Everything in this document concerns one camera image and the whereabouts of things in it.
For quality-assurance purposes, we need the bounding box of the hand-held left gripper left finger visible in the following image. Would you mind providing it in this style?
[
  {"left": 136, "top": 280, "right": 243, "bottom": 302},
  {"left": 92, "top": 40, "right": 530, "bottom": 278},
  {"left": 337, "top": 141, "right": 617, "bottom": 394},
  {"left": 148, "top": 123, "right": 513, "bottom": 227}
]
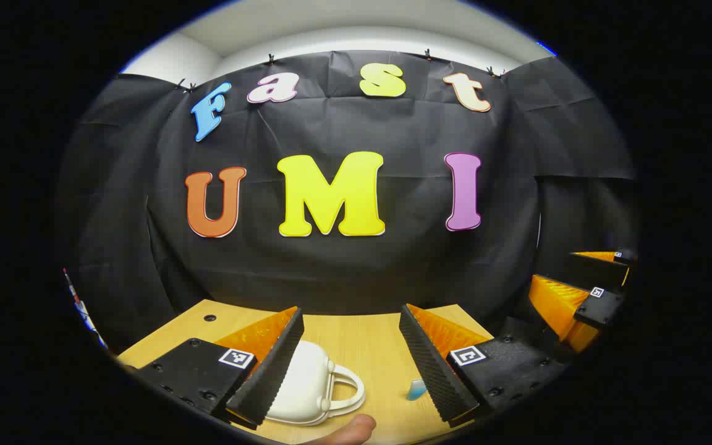
[{"left": 118, "top": 306, "right": 305, "bottom": 430}]

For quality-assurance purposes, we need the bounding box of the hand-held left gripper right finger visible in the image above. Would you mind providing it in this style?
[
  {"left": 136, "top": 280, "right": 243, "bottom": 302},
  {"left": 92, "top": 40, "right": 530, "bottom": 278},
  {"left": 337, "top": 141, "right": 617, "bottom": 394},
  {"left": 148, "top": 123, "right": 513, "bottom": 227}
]
[{"left": 398, "top": 303, "right": 573, "bottom": 428}]

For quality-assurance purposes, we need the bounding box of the white suitcase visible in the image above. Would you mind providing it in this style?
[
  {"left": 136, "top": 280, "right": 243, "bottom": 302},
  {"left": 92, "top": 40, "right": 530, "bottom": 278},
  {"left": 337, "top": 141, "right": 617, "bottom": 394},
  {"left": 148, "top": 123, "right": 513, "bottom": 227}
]
[{"left": 263, "top": 340, "right": 366, "bottom": 427}]

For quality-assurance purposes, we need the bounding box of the black backdrop cloth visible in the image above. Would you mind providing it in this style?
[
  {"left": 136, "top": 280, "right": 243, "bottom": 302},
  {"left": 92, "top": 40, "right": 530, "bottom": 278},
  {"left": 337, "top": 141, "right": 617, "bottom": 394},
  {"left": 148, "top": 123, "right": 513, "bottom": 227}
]
[{"left": 53, "top": 49, "right": 638, "bottom": 353}]

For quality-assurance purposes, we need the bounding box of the white power strip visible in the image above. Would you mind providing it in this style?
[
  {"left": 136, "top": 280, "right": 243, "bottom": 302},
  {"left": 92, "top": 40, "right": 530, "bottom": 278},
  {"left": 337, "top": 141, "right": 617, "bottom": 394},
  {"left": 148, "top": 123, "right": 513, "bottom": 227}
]
[{"left": 61, "top": 268, "right": 108, "bottom": 348}]

